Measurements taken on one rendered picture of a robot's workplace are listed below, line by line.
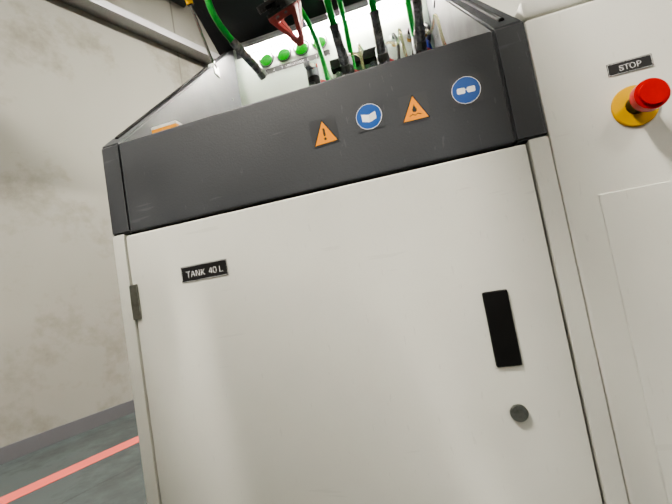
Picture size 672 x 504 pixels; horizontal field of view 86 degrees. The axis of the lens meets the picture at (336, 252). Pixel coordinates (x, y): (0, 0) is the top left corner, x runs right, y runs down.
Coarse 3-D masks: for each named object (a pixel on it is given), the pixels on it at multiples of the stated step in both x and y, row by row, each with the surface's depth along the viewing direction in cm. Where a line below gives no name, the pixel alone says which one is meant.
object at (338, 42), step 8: (328, 0) 67; (328, 8) 68; (328, 16) 69; (344, 16) 94; (336, 24) 70; (344, 24) 94; (336, 32) 70; (344, 32) 95; (336, 40) 71; (336, 48) 73; (344, 48) 73; (352, 48) 96; (344, 56) 74; (352, 56) 96; (344, 64) 75; (344, 72) 76
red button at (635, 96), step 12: (648, 84) 41; (660, 84) 41; (624, 96) 45; (636, 96) 42; (648, 96) 41; (660, 96) 41; (612, 108) 45; (624, 108) 45; (636, 108) 42; (648, 108) 41; (624, 120) 45; (636, 120) 45; (648, 120) 44
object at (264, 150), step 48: (480, 48) 49; (288, 96) 56; (336, 96) 54; (384, 96) 52; (432, 96) 51; (144, 144) 62; (192, 144) 60; (240, 144) 57; (288, 144) 56; (336, 144) 54; (384, 144) 52; (432, 144) 50; (480, 144) 49; (144, 192) 61; (192, 192) 59; (240, 192) 57; (288, 192) 55
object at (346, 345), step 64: (320, 192) 54; (384, 192) 52; (448, 192) 50; (512, 192) 48; (192, 256) 59; (256, 256) 56; (320, 256) 54; (384, 256) 52; (448, 256) 50; (512, 256) 48; (192, 320) 59; (256, 320) 56; (320, 320) 54; (384, 320) 51; (448, 320) 49; (512, 320) 47; (192, 384) 58; (256, 384) 56; (320, 384) 53; (384, 384) 51; (448, 384) 49; (512, 384) 47; (576, 384) 46; (192, 448) 58; (256, 448) 55; (320, 448) 53; (384, 448) 51; (448, 448) 49; (512, 448) 47; (576, 448) 45
